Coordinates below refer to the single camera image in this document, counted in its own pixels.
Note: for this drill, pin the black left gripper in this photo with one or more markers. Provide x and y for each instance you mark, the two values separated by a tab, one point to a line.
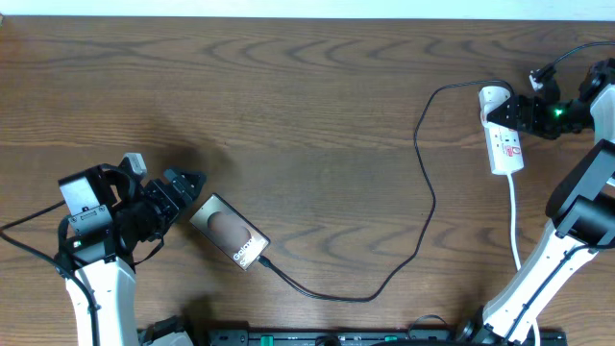
163	196

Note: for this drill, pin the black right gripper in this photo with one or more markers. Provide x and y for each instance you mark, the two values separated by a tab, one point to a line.
533	124

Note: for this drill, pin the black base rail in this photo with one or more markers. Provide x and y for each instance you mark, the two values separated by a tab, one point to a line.
179	331

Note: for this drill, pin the silver smartphone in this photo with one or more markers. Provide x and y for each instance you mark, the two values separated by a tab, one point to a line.
230	231

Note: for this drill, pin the white power strip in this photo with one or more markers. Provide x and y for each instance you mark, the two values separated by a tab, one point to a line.
503	145

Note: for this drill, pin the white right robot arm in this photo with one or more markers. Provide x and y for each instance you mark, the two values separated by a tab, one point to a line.
580	214

